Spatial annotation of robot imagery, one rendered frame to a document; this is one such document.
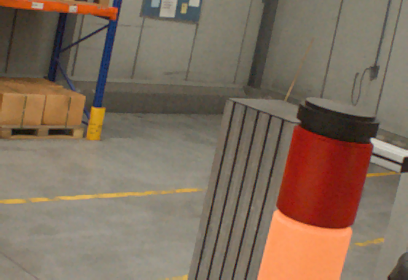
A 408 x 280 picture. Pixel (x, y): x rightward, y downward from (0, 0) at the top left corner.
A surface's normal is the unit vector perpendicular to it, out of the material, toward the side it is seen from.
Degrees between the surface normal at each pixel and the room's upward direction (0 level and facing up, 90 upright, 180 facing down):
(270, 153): 90
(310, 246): 90
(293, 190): 90
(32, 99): 89
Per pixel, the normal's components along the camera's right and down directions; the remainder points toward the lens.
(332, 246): 0.41, 0.25
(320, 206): -0.09, 0.17
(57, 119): 0.68, 0.31
